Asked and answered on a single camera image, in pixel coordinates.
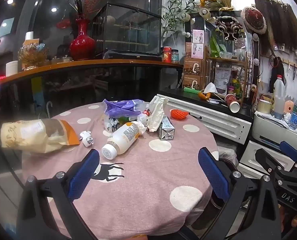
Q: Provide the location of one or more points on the white cabinet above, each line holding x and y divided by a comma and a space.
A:
213, 120

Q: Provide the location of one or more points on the golden lotus ornament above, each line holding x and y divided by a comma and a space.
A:
32, 57

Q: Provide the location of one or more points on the red ceramic vase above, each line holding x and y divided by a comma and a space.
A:
82, 45

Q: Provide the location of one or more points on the dried branches with red berries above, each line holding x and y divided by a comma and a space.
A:
84, 3

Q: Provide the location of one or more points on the orange tool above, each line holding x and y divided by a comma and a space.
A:
204, 95

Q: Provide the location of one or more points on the orange foam net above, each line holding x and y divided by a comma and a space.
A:
179, 114

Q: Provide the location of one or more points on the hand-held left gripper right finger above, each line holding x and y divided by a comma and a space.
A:
213, 175

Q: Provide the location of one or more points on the curved wooden counter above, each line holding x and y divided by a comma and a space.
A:
88, 63

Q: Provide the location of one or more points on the white face mask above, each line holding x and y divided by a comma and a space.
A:
212, 88

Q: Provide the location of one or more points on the white printer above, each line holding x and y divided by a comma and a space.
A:
268, 127

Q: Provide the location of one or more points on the small printed carton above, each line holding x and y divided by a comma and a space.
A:
166, 132

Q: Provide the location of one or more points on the beige and orange paper bag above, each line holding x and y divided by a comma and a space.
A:
26, 135

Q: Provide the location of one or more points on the white plastic bag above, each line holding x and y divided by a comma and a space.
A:
156, 115

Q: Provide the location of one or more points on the glass jar with print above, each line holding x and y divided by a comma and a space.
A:
175, 56

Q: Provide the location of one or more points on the purple plastic bag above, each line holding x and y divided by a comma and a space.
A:
121, 107

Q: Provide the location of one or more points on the green roll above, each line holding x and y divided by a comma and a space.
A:
191, 90

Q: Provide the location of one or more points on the white plastic bottle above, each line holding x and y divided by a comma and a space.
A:
123, 140

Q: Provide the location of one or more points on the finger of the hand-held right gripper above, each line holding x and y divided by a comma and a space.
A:
289, 150
267, 160

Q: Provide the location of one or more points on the green leafy plant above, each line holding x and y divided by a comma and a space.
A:
174, 12

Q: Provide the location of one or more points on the pink polka dot tablecloth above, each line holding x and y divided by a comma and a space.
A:
143, 180

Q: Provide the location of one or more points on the crushed clear bottle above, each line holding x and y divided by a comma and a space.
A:
111, 125

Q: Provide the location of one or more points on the clear water bottle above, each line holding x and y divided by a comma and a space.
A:
295, 115

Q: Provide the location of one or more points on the small crumpled paper ball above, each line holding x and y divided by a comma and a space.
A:
86, 138

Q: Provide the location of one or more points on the red paper cup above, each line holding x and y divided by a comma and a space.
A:
232, 102

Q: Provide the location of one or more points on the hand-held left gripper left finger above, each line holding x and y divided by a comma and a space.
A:
84, 172

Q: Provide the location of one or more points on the wooden rack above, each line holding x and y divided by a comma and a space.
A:
243, 80

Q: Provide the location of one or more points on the clear plastic jug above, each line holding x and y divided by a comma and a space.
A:
278, 100

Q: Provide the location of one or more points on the red round hat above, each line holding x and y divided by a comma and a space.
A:
253, 20

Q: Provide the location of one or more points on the red tin can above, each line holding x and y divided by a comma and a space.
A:
167, 55

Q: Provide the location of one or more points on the white cylindrical jar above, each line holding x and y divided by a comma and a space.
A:
11, 68

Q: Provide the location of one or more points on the glass display tank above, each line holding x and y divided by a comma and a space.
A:
128, 30

